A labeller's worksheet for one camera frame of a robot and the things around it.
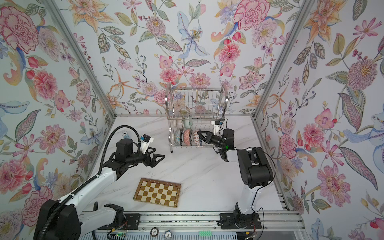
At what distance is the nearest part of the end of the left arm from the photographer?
0.62 m

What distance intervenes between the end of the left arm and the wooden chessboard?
0.17 meters

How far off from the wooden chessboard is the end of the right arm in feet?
0.99
